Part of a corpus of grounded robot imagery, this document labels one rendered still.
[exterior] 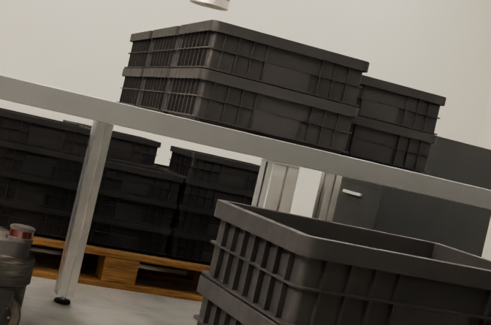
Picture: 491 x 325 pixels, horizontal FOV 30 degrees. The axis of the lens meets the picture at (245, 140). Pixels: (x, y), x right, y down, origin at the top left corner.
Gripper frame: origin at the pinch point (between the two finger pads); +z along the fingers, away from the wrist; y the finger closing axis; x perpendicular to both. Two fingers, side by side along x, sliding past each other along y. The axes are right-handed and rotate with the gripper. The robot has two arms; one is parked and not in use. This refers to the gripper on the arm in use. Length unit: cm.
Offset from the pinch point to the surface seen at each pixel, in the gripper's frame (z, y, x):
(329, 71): 15.8, -38.7, -21.6
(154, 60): 21.0, 10.8, 8.2
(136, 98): 32.2, 23.3, 7.9
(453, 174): 32, 123, -161
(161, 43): 16.3, 7.5, 8.1
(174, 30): 13.2, -7.1, 8.8
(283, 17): -41, 337, -140
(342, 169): 36, -71, -16
